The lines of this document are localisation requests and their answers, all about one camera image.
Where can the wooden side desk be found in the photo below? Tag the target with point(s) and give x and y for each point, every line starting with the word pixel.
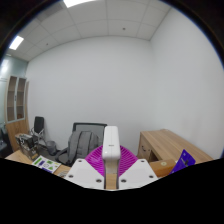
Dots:
pixel 168 143

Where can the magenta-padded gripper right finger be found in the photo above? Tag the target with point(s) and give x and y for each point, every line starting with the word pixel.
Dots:
pixel 140 171

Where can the grey trash bin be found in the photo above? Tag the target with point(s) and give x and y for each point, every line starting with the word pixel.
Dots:
pixel 51 147

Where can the black mesh office chair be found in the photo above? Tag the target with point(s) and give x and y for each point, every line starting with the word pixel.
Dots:
pixel 89 127

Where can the small black chair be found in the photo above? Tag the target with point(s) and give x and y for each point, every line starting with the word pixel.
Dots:
pixel 39 125

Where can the purple printed box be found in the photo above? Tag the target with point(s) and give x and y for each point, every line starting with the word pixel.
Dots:
pixel 183 161

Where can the rectangular ceiling light panel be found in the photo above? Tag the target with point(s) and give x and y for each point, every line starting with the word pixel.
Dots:
pixel 16 42
pixel 77 2

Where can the black and silver device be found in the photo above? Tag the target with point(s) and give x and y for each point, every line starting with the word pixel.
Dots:
pixel 26 145

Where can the brown cardboard box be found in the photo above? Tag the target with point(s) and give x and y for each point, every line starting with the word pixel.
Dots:
pixel 161 166

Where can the grey backpack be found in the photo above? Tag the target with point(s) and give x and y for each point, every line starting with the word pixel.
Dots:
pixel 81 145

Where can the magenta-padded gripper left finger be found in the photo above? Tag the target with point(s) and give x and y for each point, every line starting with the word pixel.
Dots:
pixel 83 171

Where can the white leaflet with green print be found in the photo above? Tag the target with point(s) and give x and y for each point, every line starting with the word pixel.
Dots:
pixel 46 164

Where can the wooden shelf unit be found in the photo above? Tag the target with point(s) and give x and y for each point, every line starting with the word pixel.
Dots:
pixel 16 100

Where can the white charger block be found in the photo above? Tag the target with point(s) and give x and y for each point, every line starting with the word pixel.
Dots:
pixel 110 143

